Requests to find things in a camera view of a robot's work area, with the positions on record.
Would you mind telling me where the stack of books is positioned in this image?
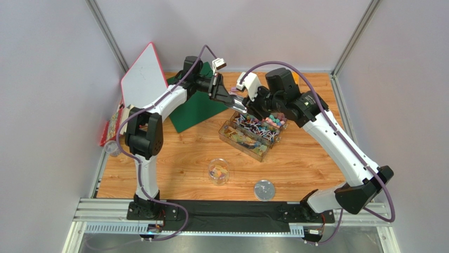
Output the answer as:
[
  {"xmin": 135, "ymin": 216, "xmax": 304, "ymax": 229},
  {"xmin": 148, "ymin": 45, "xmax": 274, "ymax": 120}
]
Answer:
[{"xmin": 100, "ymin": 104, "xmax": 134, "ymax": 147}]

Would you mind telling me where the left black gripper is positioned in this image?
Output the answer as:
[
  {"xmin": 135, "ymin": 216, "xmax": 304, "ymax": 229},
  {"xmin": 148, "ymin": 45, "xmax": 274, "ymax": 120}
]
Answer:
[{"xmin": 194, "ymin": 72, "xmax": 235, "ymax": 105}]

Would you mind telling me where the clear plastic jar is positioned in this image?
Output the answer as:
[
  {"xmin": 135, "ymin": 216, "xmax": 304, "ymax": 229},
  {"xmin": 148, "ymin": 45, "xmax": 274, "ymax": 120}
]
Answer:
[{"xmin": 207, "ymin": 158, "xmax": 230, "ymax": 186}]

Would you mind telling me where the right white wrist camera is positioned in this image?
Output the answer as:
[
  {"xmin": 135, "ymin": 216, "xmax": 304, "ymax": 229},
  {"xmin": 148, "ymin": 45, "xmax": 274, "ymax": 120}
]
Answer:
[{"xmin": 236, "ymin": 72, "xmax": 261, "ymax": 101}]

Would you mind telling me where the black base mat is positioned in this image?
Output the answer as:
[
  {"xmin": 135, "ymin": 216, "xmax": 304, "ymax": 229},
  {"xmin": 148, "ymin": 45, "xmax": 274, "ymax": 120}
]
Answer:
[{"xmin": 126, "ymin": 199, "xmax": 336, "ymax": 233}]

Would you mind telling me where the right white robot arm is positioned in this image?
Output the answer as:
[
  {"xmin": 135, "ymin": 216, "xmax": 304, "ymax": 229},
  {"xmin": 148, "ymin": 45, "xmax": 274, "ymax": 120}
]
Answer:
[{"xmin": 236, "ymin": 67, "xmax": 394, "ymax": 215}]

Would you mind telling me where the white board pink frame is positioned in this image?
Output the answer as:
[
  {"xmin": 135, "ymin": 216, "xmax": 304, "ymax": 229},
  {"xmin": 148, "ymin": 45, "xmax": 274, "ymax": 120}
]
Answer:
[{"xmin": 121, "ymin": 42, "xmax": 168, "ymax": 120}]

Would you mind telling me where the silver metal scoop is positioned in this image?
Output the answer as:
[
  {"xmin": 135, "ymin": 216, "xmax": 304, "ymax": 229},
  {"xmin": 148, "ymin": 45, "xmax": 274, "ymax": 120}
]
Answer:
[{"xmin": 224, "ymin": 94, "xmax": 247, "ymax": 113}]

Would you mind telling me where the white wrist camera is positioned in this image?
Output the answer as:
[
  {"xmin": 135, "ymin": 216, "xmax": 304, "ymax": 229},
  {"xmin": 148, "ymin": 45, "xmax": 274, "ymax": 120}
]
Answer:
[
  {"xmin": 212, "ymin": 58, "xmax": 227, "ymax": 71},
  {"xmin": 236, "ymin": 72, "xmax": 261, "ymax": 101}
]

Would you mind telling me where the small clear plastic cup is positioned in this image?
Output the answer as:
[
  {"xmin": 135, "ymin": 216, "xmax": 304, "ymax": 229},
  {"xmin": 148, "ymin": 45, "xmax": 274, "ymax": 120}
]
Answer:
[{"xmin": 103, "ymin": 140, "xmax": 121, "ymax": 157}]

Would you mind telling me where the clear compartment candy box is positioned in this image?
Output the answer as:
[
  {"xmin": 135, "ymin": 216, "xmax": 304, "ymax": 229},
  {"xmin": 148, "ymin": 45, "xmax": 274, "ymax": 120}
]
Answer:
[{"xmin": 219, "ymin": 112, "xmax": 288, "ymax": 162}]

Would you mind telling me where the aluminium front rail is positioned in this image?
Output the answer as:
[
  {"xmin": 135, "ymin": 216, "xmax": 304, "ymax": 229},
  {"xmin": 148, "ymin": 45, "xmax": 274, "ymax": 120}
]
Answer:
[{"xmin": 63, "ymin": 198, "xmax": 400, "ymax": 252}]

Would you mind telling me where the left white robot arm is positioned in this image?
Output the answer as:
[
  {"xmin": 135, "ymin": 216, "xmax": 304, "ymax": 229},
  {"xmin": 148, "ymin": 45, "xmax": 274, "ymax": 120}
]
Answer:
[{"xmin": 124, "ymin": 56, "xmax": 235, "ymax": 209}]

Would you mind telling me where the green cutting mat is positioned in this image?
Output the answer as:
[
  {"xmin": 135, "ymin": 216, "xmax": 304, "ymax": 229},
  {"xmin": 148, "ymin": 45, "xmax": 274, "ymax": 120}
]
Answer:
[{"xmin": 166, "ymin": 62, "xmax": 230, "ymax": 134}]

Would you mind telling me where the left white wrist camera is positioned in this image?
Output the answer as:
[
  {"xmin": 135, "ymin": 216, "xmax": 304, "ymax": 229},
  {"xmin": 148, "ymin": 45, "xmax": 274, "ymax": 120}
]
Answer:
[{"xmin": 212, "ymin": 58, "xmax": 227, "ymax": 71}]

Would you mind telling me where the silver round jar lid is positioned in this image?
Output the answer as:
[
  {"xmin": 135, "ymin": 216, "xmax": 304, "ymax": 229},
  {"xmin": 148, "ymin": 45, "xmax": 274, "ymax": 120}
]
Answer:
[{"xmin": 253, "ymin": 180, "xmax": 276, "ymax": 201}]

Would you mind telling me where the orange yellow book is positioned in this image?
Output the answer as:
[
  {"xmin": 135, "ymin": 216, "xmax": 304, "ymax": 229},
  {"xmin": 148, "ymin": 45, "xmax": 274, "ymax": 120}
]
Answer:
[{"xmin": 292, "ymin": 72, "xmax": 300, "ymax": 85}]

